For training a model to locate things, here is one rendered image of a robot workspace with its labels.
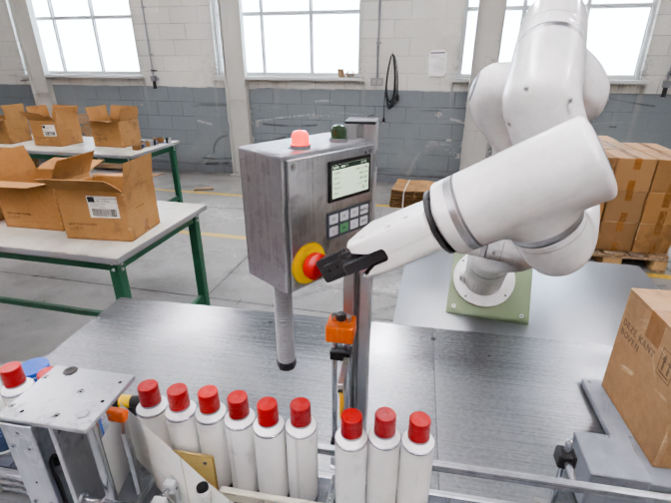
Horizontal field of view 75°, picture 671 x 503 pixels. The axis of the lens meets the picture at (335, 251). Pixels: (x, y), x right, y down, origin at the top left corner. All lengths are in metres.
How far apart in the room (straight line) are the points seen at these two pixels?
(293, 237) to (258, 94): 5.92
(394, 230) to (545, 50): 0.29
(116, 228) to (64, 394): 1.61
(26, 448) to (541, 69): 0.81
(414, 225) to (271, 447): 0.45
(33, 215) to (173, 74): 4.64
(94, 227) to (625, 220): 3.70
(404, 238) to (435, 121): 5.54
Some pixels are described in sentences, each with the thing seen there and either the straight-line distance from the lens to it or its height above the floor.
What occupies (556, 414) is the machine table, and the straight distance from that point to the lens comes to 1.19.
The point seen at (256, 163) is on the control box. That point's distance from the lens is 0.58.
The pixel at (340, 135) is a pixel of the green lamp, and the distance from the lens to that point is 0.62.
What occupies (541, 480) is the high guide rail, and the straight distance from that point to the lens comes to 0.86.
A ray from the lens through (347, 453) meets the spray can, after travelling 0.73.
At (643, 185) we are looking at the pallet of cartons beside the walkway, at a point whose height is 0.70.
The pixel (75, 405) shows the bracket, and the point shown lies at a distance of 0.73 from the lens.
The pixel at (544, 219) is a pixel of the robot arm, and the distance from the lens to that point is 0.46.
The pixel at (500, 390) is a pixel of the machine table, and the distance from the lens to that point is 1.21.
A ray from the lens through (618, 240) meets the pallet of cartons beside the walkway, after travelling 4.18.
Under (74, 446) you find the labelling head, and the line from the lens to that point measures 0.77.
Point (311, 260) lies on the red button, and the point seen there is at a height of 1.34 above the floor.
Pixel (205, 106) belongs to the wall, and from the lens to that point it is 6.83.
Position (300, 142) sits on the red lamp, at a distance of 0.57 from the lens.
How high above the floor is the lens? 1.58
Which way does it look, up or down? 24 degrees down
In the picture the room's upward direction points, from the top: straight up
